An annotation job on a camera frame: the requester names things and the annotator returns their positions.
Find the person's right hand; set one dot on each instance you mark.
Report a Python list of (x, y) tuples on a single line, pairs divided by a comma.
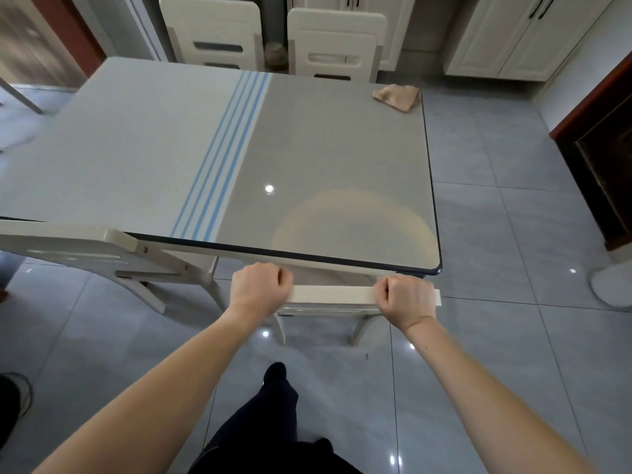
[(412, 301)]

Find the person's left hand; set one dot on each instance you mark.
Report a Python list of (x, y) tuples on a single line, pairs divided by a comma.
[(256, 288)]

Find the person's left thumb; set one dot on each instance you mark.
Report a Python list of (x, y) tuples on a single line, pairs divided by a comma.
[(285, 281)]

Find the person's right thumb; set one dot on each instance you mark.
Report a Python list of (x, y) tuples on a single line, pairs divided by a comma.
[(381, 292)]

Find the cream wooden chair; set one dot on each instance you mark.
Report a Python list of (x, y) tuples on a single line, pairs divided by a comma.
[(335, 294), (74, 244), (212, 24), (335, 36)]

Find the person's left forearm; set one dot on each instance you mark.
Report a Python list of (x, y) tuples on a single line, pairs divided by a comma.
[(163, 385)]

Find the person's right forearm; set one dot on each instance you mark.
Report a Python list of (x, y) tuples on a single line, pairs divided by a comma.
[(489, 389)]

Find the person's black sock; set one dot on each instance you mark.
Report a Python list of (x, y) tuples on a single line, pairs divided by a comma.
[(275, 372)]

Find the person's black trousers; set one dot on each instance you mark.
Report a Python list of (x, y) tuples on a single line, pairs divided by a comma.
[(266, 434)]

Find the grey blue striped table cover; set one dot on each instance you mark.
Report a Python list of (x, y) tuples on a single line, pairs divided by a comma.
[(148, 143)]

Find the beige crumpled cloth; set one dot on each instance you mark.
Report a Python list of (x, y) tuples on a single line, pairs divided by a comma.
[(397, 96)]

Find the dark round jar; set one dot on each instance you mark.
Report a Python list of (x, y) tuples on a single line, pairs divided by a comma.
[(275, 55)]

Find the white round fan base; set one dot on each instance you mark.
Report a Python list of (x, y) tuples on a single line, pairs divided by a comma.
[(614, 287)]

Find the grey shoe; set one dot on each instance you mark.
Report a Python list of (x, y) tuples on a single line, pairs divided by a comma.
[(20, 397)]

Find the white double door cabinet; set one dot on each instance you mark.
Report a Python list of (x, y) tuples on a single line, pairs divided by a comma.
[(523, 34)]

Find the brown wooden door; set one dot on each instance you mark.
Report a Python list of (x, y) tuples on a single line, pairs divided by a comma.
[(34, 39)]

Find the dark cabinet with red-brown frame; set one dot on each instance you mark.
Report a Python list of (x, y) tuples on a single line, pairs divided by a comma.
[(605, 172)]

